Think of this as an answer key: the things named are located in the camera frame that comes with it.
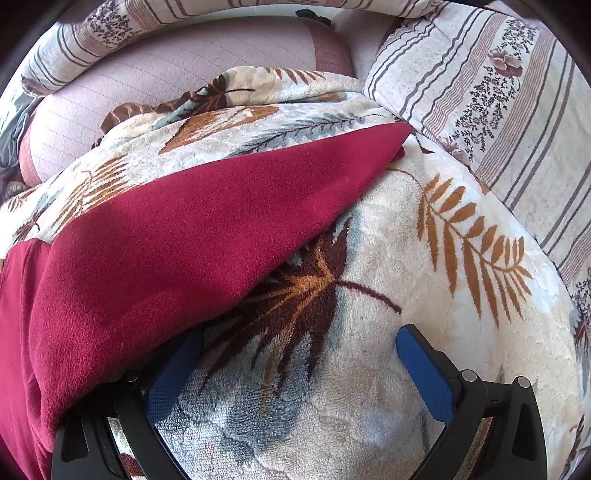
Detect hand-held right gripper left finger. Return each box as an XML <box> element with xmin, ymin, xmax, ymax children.
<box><xmin>51</xmin><ymin>329</ymin><xmax>206</xmax><ymax>480</ymax></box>

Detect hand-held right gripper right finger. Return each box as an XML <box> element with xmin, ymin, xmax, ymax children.
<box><xmin>396</xmin><ymin>324</ymin><xmax>548</xmax><ymax>480</ymax></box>

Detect dark red sweater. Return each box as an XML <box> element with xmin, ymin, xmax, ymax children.
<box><xmin>0</xmin><ymin>121</ymin><xmax>415</xmax><ymax>480</ymax></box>

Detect leaf-print fleece blanket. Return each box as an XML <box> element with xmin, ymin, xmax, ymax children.
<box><xmin>0</xmin><ymin>66</ymin><xmax>589</xmax><ymax>480</ymax></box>

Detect folded striped floral quilt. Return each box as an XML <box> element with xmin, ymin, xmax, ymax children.
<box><xmin>362</xmin><ymin>2</ymin><xmax>591</xmax><ymax>319</ymax></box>

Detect light grey-blue garment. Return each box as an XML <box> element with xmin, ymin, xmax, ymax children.
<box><xmin>0</xmin><ymin>88</ymin><xmax>33</xmax><ymax>199</ymax></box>

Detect pink quilted mattress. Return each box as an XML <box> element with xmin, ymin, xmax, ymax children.
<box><xmin>18</xmin><ymin>16</ymin><xmax>384</xmax><ymax>185</ymax></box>

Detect rolled striped floral quilt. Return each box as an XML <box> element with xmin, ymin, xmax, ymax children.
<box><xmin>21</xmin><ymin>0</ymin><xmax>444</xmax><ymax>95</ymax></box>

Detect black cloth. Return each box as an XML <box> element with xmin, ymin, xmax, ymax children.
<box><xmin>295</xmin><ymin>8</ymin><xmax>332</xmax><ymax>26</ymax></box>

